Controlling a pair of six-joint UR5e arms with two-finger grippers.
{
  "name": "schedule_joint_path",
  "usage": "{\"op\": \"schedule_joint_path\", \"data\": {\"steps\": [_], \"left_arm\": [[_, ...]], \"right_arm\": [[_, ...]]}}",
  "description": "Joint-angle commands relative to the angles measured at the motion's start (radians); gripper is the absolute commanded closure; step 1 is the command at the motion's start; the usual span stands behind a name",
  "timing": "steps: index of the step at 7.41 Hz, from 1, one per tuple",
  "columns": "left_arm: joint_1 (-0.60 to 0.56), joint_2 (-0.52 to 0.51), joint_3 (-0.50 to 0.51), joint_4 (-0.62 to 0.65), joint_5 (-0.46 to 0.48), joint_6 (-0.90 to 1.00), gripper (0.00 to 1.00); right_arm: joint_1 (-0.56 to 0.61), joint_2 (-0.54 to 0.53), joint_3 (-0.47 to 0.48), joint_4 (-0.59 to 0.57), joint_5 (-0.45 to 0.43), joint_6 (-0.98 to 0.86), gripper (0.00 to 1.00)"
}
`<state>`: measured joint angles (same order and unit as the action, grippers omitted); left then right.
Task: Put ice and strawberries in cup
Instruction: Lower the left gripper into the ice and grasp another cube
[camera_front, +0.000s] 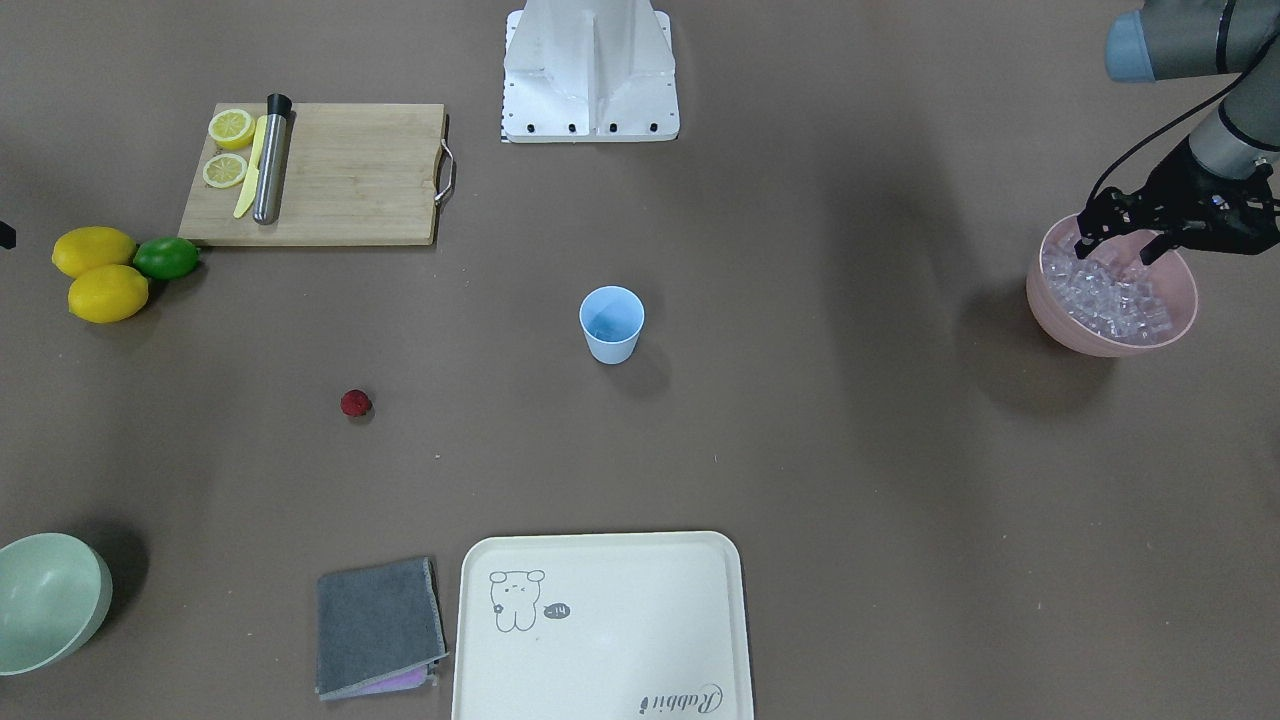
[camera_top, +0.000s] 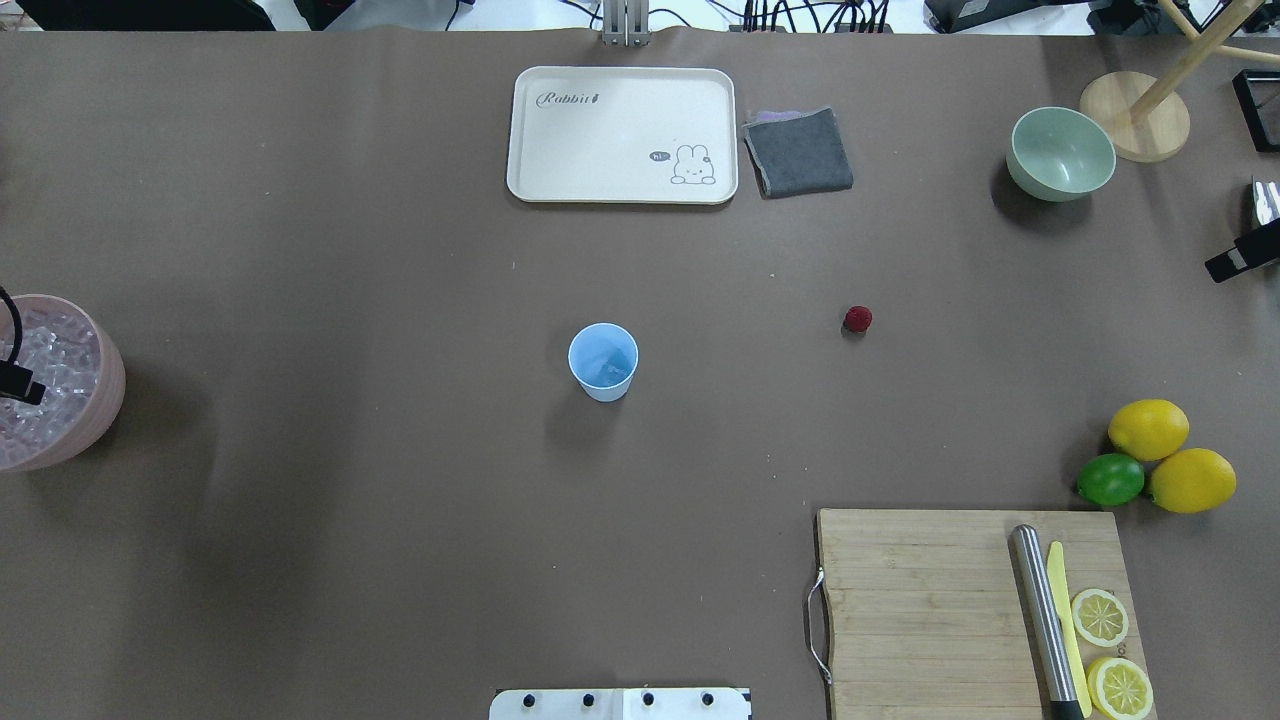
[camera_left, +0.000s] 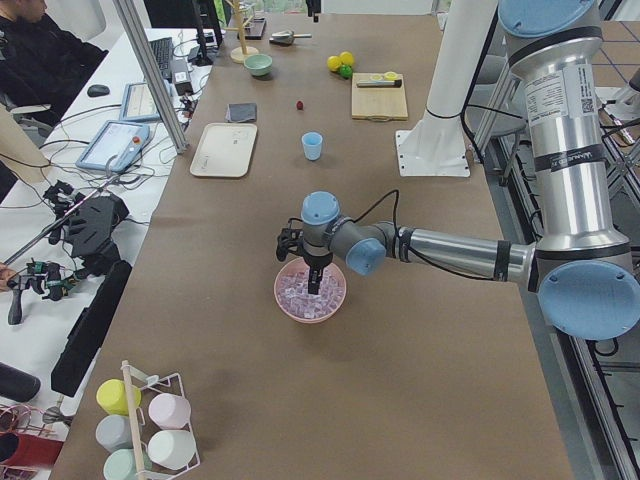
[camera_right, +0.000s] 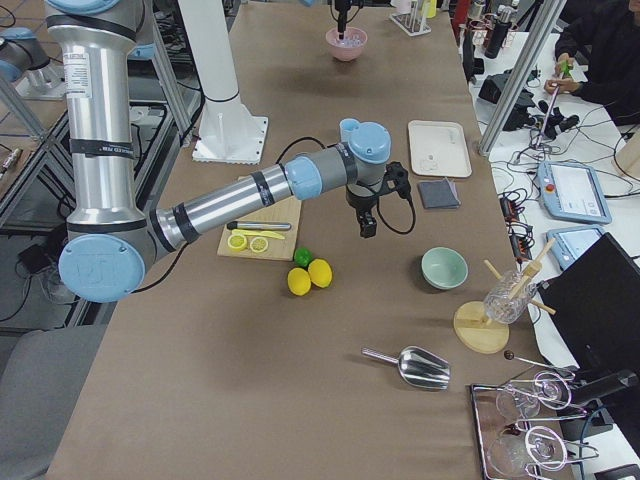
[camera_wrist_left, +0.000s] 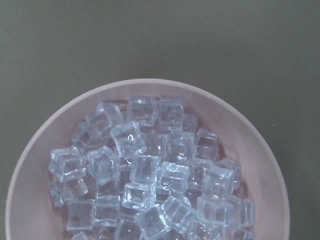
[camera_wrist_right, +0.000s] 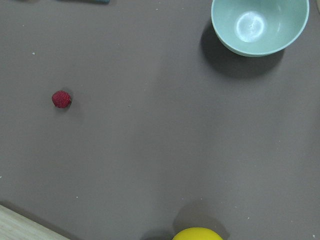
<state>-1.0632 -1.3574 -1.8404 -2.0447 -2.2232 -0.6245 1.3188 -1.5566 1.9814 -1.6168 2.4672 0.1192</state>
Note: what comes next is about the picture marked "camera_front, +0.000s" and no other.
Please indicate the yellow lemon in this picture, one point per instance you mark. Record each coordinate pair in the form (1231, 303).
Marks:
(108, 294)
(86, 248)

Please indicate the cream serving tray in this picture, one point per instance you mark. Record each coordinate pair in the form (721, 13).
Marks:
(603, 626)

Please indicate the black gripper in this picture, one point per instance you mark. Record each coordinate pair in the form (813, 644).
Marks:
(1187, 183)

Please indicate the yellow lemon upper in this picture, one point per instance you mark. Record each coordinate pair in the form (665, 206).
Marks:
(86, 248)

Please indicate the lemon slice upper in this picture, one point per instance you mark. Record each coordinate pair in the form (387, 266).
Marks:
(232, 129)

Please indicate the mint green bowl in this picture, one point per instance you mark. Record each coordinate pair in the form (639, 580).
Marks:
(55, 594)

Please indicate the red strawberry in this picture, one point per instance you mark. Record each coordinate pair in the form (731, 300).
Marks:
(355, 403)

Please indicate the pink bowl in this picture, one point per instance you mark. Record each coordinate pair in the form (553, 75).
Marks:
(1171, 275)

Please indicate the steel muddler black cap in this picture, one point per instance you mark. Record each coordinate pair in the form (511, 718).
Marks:
(273, 158)

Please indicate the lemon slice lower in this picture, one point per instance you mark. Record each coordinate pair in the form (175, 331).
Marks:
(224, 170)

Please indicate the yellow lemon lower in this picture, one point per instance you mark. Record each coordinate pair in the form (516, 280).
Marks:
(108, 294)

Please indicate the green lime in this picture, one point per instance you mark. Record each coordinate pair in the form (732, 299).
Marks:
(166, 258)

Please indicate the clear ice cubes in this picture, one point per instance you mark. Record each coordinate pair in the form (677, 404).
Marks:
(1107, 294)

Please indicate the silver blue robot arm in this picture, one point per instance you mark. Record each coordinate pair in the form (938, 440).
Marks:
(1183, 39)

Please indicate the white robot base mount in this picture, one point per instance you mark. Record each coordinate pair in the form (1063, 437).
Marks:
(589, 72)

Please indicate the grey folded cloth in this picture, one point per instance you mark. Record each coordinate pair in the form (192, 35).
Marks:
(379, 630)

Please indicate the lemon slice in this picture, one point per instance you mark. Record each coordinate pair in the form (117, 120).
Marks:
(232, 129)
(224, 170)

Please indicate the light blue cup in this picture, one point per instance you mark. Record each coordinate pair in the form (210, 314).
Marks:
(612, 319)

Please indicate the wooden cutting board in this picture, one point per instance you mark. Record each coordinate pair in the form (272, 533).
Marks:
(357, 174)

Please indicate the yellow plastic knife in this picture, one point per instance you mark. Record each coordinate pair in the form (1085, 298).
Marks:
(248, 192)

